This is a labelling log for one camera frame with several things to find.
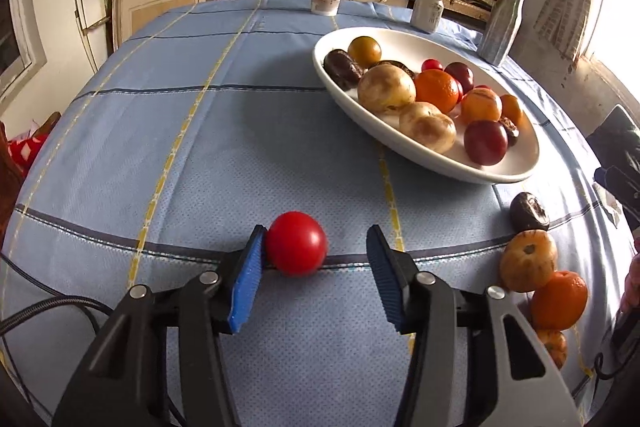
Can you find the orange tangerine in bowl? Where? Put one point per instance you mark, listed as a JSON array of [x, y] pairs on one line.
[[480, 104]]

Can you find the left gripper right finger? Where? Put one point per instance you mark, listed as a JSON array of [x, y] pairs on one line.
[[511, 379]]

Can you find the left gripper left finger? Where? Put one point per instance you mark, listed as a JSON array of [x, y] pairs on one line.
[[121, 380]]

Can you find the small yellow-orange citrus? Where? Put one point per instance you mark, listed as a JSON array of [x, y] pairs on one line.
[[511, 108]]

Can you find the dark brown mangosteen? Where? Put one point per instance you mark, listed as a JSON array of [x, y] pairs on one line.
[[511, 129]]

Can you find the dark red plum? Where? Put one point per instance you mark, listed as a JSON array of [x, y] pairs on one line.
[[463, 74]]

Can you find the large yellow pomegranate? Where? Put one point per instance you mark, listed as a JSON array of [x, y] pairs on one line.
[[385, 88]]

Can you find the orange tangerine on table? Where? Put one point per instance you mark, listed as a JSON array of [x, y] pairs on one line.
[[438, 88]]

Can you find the yellow potato-like fruit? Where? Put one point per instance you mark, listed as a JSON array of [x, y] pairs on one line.
[[427, 125]]

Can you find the small dark passion fruit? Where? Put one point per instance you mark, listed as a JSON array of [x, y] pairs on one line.
[[399, 65]]

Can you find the white oval serving bowl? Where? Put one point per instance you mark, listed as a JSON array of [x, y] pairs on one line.
[[413, 50]]

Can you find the rough orange fruit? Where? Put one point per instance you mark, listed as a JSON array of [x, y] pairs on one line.
[[555, 343]]

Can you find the blue checked tablecloth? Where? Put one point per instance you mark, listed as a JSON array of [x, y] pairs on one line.
[[212, 120]]

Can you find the red cherry tomato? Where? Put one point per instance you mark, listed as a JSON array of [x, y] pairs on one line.
[[431, 64]]

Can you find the dark purple plum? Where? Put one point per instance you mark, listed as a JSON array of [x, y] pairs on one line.
[[485, 142]]

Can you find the window with white frame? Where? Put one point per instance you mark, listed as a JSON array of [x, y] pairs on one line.
[[22, 53]]

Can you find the silver metal bottle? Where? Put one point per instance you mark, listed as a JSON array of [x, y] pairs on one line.
[[503, 25]]

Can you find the pale yellow fruit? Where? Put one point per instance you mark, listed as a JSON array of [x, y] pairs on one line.
[[528, 261]]

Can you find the large yellow orange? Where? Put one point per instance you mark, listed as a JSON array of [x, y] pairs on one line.
[[365, 51]]

